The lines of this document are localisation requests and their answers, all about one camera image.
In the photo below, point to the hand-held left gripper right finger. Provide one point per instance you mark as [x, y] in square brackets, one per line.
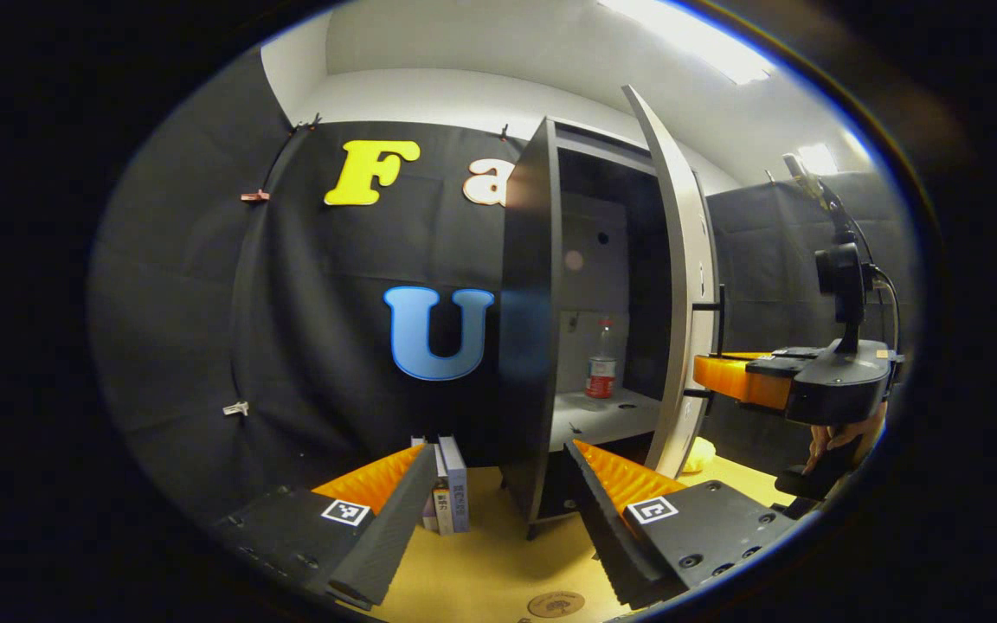
[607, 536]

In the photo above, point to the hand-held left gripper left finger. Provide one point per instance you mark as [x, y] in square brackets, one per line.
[395, 528]

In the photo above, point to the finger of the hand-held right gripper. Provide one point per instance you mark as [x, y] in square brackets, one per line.
[741, 381]
[788, 352]

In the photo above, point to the round wooden coaster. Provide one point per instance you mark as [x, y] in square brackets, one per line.
[556, 603]

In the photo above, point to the beige cabinet door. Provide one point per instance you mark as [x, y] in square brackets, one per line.
[680, 260]

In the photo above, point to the clear bottle with red label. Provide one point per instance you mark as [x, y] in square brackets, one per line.
[601, 376]

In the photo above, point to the dark grey cabinet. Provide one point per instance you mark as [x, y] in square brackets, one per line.
[529, 346]

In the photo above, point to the white book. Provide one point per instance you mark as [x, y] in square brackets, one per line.
[442, 512]

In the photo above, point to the grey-blue book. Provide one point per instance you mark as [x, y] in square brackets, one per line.
[455, 476]

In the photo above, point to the yellow bun-shaped object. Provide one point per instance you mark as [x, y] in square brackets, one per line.
[699, 456]

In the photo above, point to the small ceiling light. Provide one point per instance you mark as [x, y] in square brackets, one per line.
[819, 158]

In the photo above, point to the white clip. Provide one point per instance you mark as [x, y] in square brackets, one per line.
[236, 407]

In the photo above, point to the black backdrop cloth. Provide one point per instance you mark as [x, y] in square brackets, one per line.
[187, 303]

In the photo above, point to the long ceiling light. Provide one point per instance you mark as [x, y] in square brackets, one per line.
[697, 43]

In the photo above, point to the red clip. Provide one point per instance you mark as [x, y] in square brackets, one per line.
[254, 196]

